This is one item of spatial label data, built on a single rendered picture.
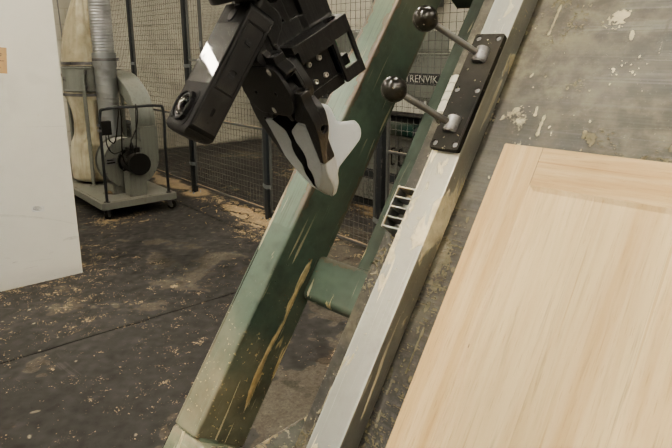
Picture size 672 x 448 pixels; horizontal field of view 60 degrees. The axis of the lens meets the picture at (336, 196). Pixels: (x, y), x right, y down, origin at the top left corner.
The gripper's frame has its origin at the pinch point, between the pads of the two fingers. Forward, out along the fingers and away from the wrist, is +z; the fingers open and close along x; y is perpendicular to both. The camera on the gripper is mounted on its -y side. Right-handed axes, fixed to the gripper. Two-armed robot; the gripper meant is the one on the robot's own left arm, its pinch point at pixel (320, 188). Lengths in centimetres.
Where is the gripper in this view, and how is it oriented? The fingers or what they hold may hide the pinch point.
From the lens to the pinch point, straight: 54.6
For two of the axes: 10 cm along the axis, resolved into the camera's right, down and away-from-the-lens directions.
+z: 3.6, 7.8, 5.1
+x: -6.3, -2.0, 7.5
